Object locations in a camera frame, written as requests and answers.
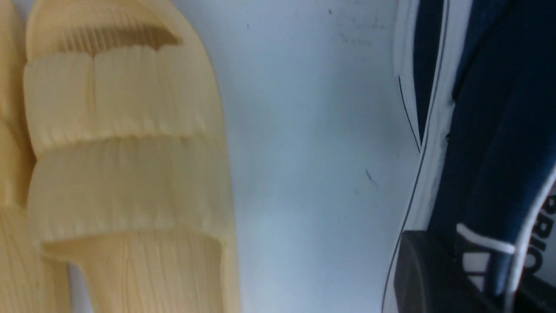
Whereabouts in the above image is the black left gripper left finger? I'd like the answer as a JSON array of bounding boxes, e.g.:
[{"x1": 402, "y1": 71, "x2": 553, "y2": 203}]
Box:
[{"x1": 394, "y1": 230, "x2": 500, "y2": 313}]

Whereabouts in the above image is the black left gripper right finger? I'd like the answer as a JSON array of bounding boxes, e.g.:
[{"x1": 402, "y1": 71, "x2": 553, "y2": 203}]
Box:
[{"x1": 515, "y1": 275, "x2": 556, "y2": 313}]

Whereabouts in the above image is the navy canvas sneaker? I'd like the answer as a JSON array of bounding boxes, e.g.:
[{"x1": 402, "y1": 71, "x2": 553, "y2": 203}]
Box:
[{"x1": 381, "y1": 0, "x2": 556, "y2": 313}]

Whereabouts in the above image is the right yellow ribbed slide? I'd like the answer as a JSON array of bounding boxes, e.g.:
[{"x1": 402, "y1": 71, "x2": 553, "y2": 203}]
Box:
[{"x1": 24, "y1": 0, "x2": 242, "y2": 313}]

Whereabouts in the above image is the yellow ribbed slide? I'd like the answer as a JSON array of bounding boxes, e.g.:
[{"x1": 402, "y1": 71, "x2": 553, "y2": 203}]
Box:
[
  {"x1": 0, "y1": 0, "x2": 72, "y2": 313},
  {"x1": 24, "y1": 0, "x2": 242, "y2": 313}
]

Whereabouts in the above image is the left yellow ribbed slide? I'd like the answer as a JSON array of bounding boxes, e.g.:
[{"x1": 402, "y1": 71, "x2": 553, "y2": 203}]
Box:
[{"x1": 0, "y1": 0, "x2": 72, "y2": 313}]

